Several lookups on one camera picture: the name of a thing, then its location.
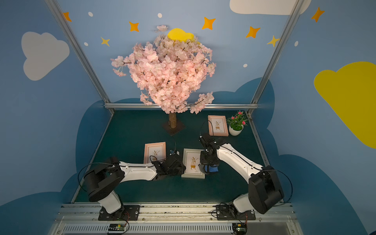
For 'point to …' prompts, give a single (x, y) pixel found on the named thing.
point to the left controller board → (116, 227)
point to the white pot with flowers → (236, 123)
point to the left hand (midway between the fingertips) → (186, 166)
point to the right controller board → (240, 228)
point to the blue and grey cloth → (207, 169)
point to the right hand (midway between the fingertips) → (206, 160)
